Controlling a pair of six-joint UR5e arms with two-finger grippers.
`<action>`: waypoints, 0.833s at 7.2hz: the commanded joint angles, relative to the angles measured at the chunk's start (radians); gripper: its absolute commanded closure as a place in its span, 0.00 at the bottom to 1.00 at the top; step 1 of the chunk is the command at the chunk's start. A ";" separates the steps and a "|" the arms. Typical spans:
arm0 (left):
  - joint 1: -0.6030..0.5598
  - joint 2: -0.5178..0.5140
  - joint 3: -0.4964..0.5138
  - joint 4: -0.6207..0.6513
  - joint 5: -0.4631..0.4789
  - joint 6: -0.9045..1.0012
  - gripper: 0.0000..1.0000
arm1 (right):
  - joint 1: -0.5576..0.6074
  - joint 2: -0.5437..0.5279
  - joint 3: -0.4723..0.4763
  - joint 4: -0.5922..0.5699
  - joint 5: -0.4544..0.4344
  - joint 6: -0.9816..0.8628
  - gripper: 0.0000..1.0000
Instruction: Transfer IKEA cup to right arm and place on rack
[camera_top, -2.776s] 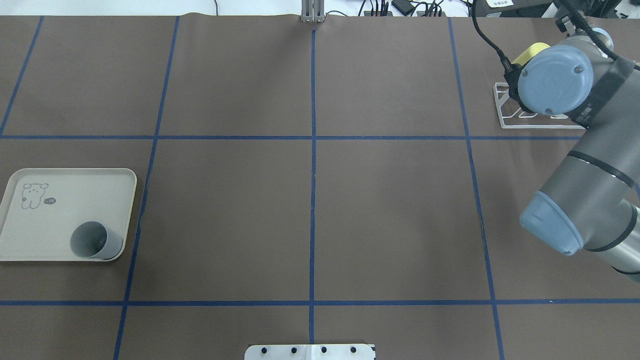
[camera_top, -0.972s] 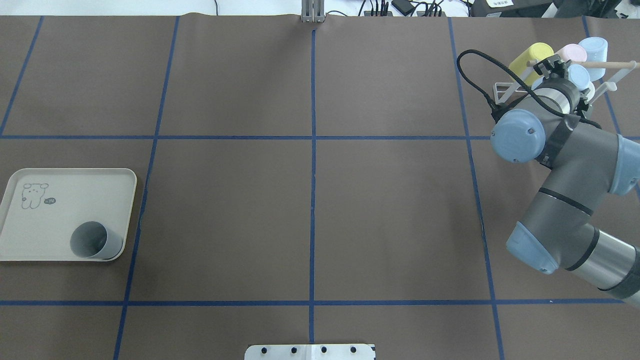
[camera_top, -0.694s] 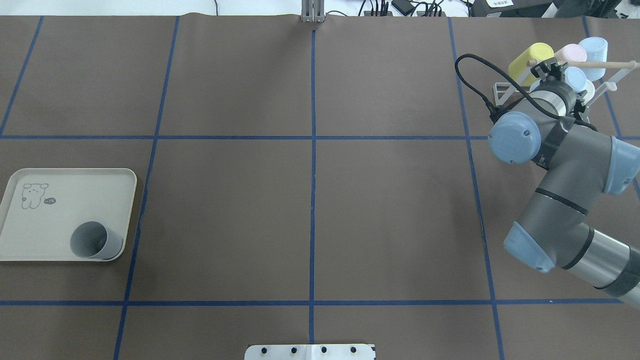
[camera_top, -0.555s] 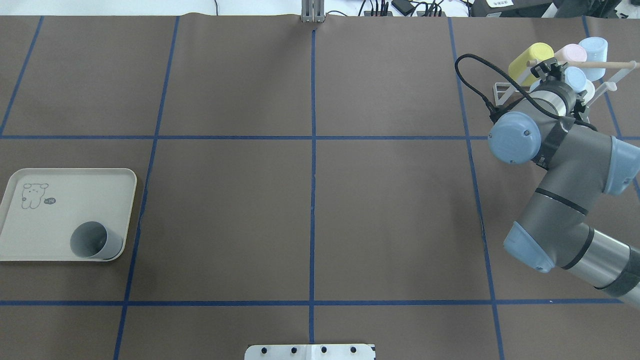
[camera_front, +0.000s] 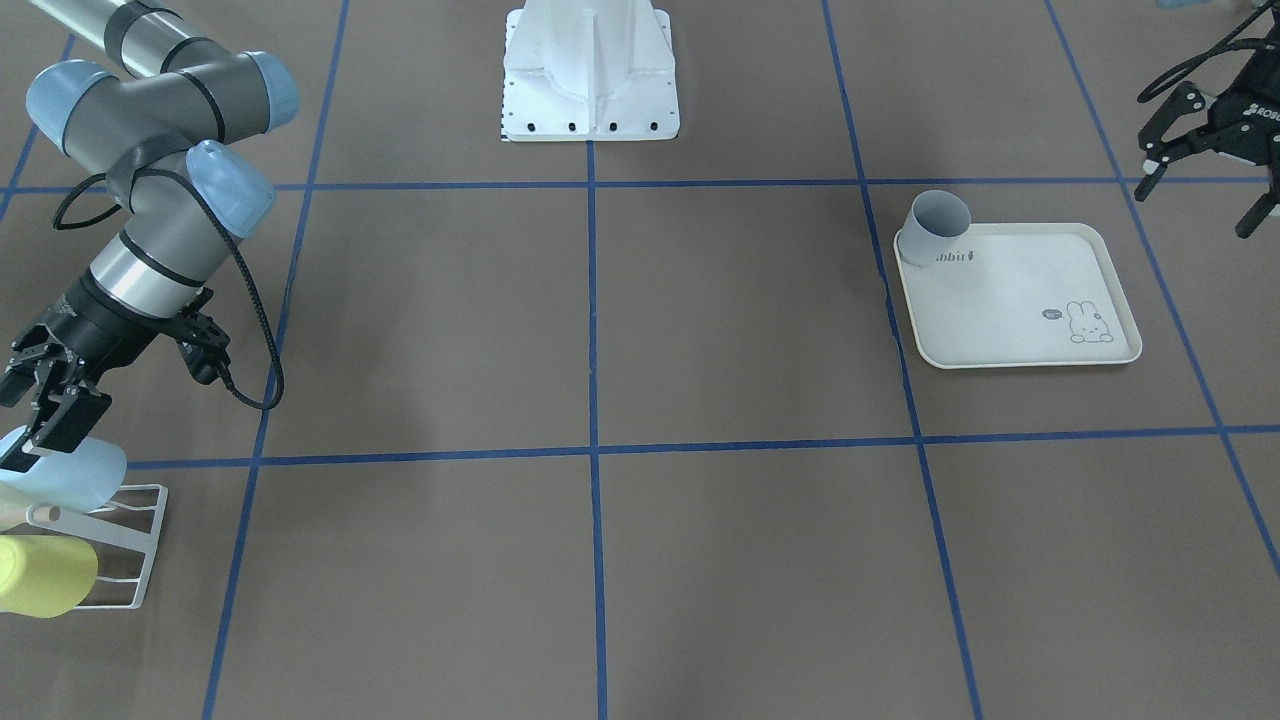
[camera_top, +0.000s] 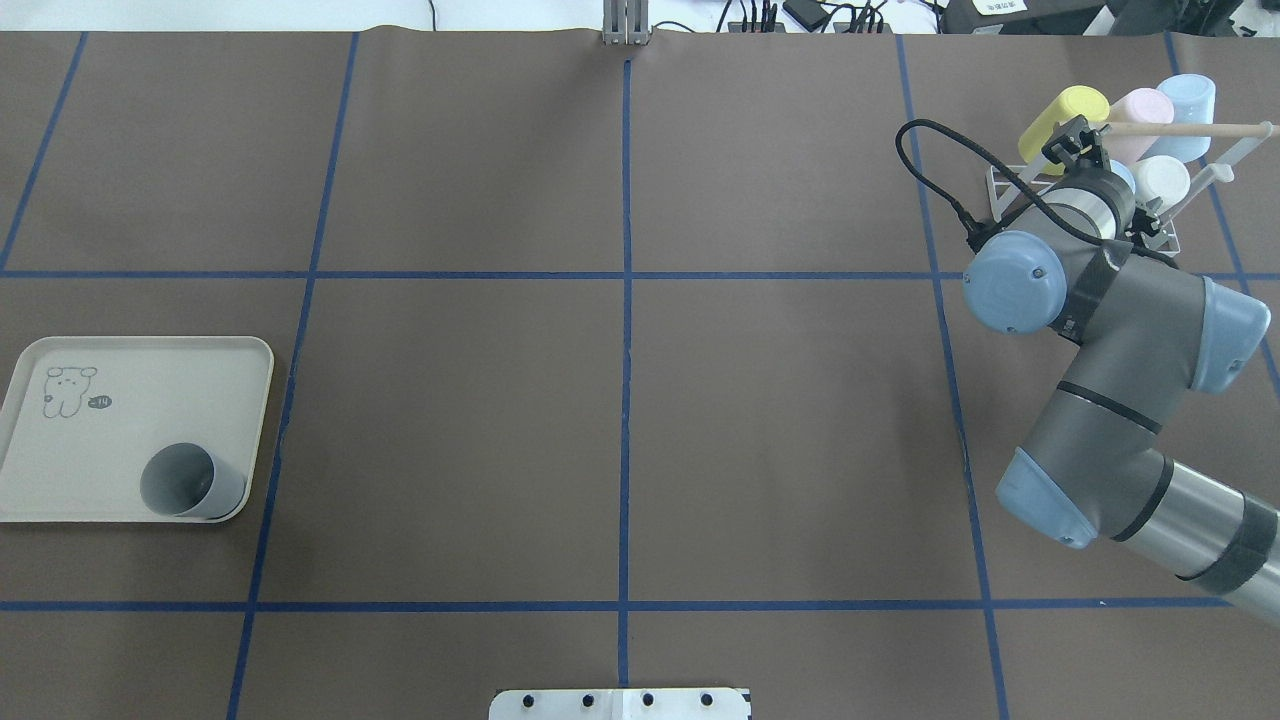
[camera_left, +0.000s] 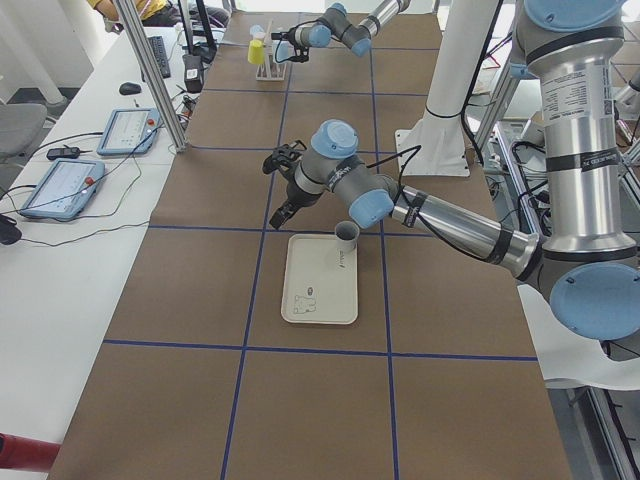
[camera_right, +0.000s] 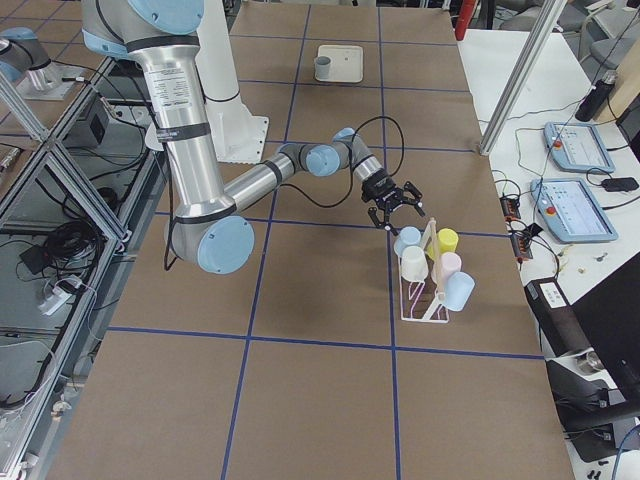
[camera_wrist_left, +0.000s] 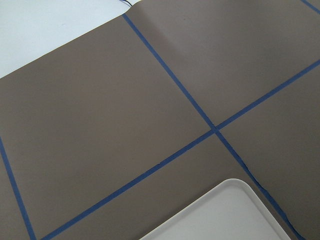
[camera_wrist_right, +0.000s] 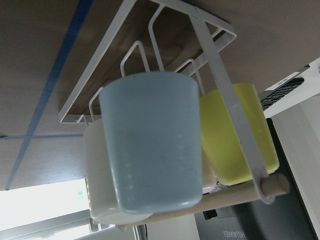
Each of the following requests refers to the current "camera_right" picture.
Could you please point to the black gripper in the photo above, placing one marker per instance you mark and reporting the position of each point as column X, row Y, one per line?
column 376, row 190

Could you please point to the light blue cup back row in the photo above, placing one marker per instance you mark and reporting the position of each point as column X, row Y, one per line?
column 408, row 236

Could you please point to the light blue cup row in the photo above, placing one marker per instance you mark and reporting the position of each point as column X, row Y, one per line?
column 458, row 289
column 408, row 236

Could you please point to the yellow plastic cup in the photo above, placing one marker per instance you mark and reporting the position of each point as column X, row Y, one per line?
column 448, row 241

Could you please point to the cream white plastic cup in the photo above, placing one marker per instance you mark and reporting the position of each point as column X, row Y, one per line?
column 414, row 267

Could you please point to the pink plastic cup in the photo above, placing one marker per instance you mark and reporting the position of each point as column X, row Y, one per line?
column 450, row 263

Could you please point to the light blue cup front row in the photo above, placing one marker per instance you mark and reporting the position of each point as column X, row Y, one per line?
column 458, row 289

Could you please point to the grey plastic cup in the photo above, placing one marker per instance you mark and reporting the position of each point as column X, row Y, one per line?
column 322, row 68

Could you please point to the white cup tray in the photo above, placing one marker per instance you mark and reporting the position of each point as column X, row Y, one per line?
column 347, row 62

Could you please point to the lower teach pendant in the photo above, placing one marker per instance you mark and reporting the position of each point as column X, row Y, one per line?
column 571, row 212

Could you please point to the teach pendant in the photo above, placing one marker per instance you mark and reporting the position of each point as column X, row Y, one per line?
column 577, row 147
column 571, row 212

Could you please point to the upper teach pendant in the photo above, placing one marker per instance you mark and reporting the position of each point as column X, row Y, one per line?
column 577, row 147

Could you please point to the red fire extinguisher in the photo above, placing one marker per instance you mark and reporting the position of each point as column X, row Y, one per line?
column 466, row 12

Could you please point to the black box device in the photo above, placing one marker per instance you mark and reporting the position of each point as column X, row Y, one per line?
column 561, row 332

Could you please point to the black power adapter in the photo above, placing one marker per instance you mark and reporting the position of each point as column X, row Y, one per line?
column 620, row 184

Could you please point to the black water bottle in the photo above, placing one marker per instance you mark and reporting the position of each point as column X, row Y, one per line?
column 597, row 97

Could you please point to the black monitor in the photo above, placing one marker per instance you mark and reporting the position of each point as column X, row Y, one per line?
column 609, row 317

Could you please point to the white wire dish rack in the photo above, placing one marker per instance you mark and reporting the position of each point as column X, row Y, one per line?
column 422, row 302

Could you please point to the aluminium frame post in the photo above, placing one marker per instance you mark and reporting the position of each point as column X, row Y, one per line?
column 535, row 42

